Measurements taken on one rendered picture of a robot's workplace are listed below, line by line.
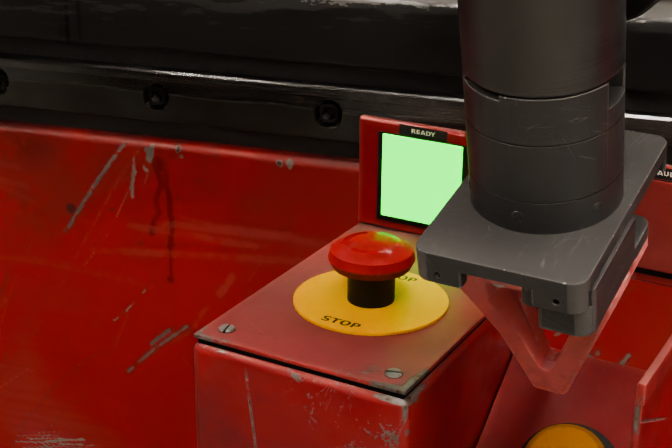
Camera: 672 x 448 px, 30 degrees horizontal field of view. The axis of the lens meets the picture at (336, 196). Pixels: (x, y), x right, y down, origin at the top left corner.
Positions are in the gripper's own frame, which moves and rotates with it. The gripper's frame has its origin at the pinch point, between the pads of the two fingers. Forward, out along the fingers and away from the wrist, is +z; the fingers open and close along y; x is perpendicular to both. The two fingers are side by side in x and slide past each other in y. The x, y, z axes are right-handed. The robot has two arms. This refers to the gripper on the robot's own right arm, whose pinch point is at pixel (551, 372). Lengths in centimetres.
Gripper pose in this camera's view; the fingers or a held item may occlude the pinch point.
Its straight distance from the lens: 53.6
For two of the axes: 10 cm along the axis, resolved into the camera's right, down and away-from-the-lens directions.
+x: -8.7, -1.8, 4.5
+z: 1.1, 8.3, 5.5
